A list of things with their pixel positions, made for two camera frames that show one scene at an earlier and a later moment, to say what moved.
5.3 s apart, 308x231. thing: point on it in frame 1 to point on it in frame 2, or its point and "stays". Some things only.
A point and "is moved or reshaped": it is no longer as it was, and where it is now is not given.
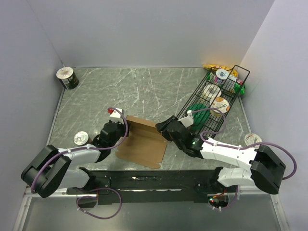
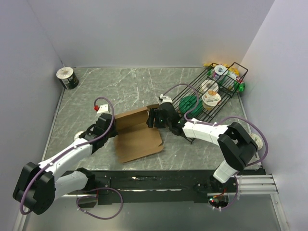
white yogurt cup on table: (252, 138) stays
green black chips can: (68, 78) stays
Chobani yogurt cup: (219, 103) to (211, 99)
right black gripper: (161, 127) to (154, 113)
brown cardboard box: (144, 145) is moved or reshaped
